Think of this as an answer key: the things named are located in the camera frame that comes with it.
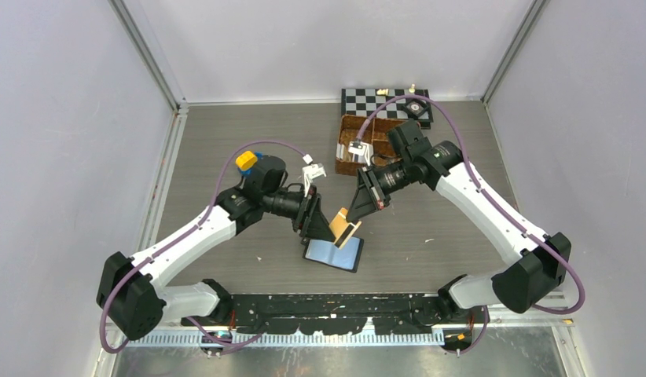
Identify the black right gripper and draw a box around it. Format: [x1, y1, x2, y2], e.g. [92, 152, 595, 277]
[347, 156, 413, 223]

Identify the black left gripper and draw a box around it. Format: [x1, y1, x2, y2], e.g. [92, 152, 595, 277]
[262, 184, 335, 240]

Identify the black leather card holder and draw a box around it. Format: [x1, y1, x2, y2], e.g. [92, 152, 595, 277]
[303, 237, 364, 273]

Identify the gold credit card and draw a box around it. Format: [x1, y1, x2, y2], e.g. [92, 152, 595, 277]
[329, 207, 362, 249]

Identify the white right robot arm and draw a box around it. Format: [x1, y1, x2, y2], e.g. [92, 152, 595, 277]
[346, 120, 571, 323]

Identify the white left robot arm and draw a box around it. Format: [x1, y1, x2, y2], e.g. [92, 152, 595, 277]
[96, 152, 335, 341]

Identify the woven wicker divided basket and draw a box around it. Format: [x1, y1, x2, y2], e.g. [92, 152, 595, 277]
[335, 115, 407, 177]

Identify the blue toy car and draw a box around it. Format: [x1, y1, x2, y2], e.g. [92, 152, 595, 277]
[235, 150, 262, 177]

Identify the yellow toy block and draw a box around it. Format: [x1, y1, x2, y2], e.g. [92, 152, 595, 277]
[235, 150, 259, 172]

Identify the black white chessboard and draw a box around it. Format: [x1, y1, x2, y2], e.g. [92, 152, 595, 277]
[340, 87, 435, 130]

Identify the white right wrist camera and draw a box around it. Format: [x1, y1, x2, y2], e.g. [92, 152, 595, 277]
[347, 140, 374, 166]

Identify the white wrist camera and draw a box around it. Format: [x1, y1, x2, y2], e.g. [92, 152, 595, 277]
[302, 154, 327, 194]
[347, 140, 374, 166]

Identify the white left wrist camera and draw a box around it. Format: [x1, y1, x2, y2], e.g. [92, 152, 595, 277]
[302, 154, 327, 194]

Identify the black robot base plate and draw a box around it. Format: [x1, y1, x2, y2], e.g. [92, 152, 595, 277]
[180, 293, 489, 335]

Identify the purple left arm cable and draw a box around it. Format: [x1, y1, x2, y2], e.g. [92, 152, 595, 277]
[99, 140, 310, 357]

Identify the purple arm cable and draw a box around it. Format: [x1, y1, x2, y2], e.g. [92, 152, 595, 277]
[354, 93, 588, 357]
[99, 140, 310, 357]

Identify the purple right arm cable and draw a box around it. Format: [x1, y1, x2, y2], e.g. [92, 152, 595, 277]
[354, 93, 588, 357]

